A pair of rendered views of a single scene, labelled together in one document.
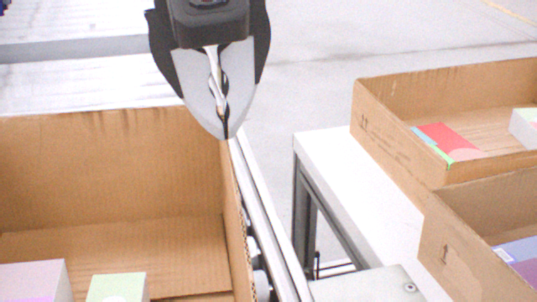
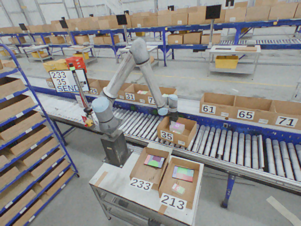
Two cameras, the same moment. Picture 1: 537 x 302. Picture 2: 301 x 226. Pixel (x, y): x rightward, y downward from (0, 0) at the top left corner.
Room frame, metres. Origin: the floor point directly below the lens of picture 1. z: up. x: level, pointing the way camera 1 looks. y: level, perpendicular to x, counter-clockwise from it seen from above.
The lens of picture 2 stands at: (1.22, -1.13, 2.14)
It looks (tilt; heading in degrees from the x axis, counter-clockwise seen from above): 33 degrees down; 133
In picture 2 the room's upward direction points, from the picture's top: 7 degrees counter-clockwise
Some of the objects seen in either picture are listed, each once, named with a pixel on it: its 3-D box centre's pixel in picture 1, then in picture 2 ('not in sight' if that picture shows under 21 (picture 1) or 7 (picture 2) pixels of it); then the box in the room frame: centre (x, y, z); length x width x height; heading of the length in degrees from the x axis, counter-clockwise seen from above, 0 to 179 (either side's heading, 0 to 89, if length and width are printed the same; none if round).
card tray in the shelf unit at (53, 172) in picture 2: not in sight; (48, 169); (-0.94, -1.04, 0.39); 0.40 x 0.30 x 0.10; 103
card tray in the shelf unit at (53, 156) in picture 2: not in sight; (41, 158); (-0.94, -1.03, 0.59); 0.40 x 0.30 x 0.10; 101
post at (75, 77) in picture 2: not in sight; (85, 104); (-0.73, -0.32, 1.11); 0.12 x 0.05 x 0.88; 13
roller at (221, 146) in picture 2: not in sight; (221, 144); (0.87, 0.34, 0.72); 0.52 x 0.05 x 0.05; 103
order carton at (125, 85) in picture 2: not in sight; (119, 90); (-0.89, 0.39, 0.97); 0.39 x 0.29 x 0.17; 13
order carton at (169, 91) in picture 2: not in sight; (161, 96); (-0.13, 0.57, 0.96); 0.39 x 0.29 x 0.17; 13
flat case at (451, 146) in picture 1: (440, 158); (183, 173); (0.73, -0.27, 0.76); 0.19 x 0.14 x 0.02; 21
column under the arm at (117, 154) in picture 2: not in sight; (115, 145); (0.02, -0.49, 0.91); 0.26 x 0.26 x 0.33; 16
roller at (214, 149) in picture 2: not in sight; (215, 142); (0.81, 0.32, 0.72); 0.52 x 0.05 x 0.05; 103
